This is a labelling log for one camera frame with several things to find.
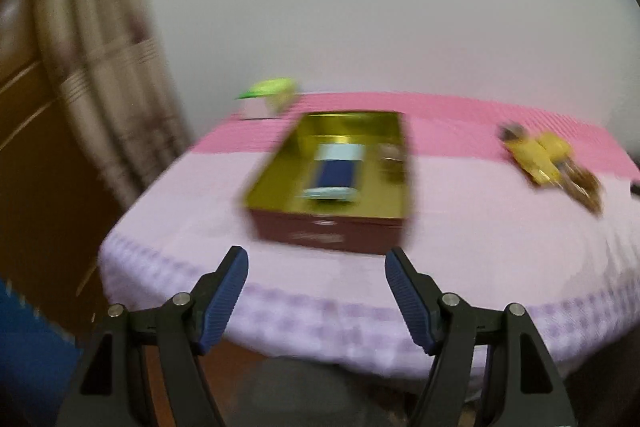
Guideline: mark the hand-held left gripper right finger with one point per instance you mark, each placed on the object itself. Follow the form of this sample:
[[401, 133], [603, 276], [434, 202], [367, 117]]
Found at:
[[405, 297]]

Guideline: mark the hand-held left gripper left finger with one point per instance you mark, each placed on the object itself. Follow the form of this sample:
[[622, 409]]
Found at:
[[225, 297]]

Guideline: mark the red tin box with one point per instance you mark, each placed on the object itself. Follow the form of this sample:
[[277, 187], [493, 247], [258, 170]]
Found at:
[[300, 229]]

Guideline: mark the yellow snack packet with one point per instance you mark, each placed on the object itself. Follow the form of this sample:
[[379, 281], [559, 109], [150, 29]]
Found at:
[[527, 154], [555, 146]]

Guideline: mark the brown patterned snack packet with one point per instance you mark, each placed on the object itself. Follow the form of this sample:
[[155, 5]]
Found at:
[[510, 132], [582, 187]]

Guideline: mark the pink checked tablecloth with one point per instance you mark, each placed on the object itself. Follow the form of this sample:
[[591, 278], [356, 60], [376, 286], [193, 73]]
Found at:
[[450, 232]]

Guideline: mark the small brown snack packet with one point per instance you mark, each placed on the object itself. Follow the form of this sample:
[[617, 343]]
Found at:
[[392, 159]]

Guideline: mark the blue and white snack packet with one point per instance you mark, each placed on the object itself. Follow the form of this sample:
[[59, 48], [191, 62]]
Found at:
[[335, 174]]

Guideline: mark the green tissue box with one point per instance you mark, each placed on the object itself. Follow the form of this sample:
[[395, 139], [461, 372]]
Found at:
[[265, 89]]

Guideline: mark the brown wooden door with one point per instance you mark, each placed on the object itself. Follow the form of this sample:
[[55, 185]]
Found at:
[[30, 157]]

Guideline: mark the striped beige curtain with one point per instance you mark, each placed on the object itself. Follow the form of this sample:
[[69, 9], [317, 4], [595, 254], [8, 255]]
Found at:
[[100, 57]]

